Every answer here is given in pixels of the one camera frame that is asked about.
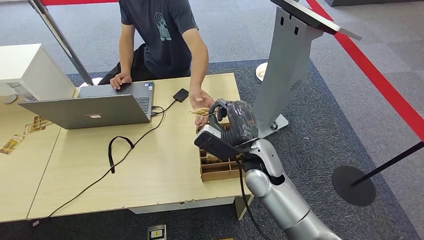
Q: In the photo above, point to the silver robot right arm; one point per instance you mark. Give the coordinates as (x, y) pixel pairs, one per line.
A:
(281, 198)

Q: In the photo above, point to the floor socket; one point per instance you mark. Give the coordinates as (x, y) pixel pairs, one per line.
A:
(156, 233)

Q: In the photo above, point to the grey kiosk stand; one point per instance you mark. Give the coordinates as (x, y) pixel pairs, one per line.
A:
(285, 66)

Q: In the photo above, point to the grey slanted pole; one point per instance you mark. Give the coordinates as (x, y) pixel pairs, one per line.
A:
(63, 41)

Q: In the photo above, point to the person's left forearm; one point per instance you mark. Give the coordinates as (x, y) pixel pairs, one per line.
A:
(198, 76)

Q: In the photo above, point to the black stanchion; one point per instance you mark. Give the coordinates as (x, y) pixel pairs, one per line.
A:
(351, 188)

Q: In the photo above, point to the white cabinet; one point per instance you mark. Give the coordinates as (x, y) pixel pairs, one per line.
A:
(30, 69)

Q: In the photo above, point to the wooden table leg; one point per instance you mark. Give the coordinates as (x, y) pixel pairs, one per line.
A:
(244, 207)

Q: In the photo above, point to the person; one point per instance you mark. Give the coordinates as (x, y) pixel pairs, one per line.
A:
(162, 49)

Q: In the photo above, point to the dark plinth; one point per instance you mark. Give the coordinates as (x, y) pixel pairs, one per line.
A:
(364, 2)

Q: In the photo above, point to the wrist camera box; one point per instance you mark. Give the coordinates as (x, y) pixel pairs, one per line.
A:
(215, 145)

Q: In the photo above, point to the white pole base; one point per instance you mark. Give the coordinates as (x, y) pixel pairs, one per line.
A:
(96, 80)

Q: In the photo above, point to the yellow hotel card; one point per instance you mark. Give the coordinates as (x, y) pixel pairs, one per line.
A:
(198, 112)

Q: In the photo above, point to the person's right forearm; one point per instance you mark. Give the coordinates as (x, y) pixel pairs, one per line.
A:
(126, 56)

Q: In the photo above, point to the hotel card in box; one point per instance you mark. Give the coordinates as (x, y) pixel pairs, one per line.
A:
(212, 158)

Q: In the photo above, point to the grey laptop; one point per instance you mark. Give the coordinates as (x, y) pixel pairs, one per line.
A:
(86, 112)

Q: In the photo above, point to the single yellow card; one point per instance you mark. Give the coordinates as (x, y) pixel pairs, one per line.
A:
(12, 144)

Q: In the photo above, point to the person's right hand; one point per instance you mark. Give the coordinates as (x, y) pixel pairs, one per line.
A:
(121, 80)

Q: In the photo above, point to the wooden card organizer box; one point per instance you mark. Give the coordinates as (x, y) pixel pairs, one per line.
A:
(215, 174)

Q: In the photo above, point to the small black external drive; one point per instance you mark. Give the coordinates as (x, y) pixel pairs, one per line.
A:
(181, 95)

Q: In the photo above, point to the person's left hand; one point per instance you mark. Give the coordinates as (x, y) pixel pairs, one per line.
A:
(200, 98)

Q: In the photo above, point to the dark grey rug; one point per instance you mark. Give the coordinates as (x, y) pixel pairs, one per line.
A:
(314, 149)

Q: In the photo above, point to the white round base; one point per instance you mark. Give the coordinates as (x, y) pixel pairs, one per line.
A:
(261, 71)

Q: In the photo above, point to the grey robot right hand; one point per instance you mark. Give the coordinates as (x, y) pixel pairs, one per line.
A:
(242, 122)

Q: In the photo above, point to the grey round disc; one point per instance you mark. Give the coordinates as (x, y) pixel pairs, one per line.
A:
(9, 99)

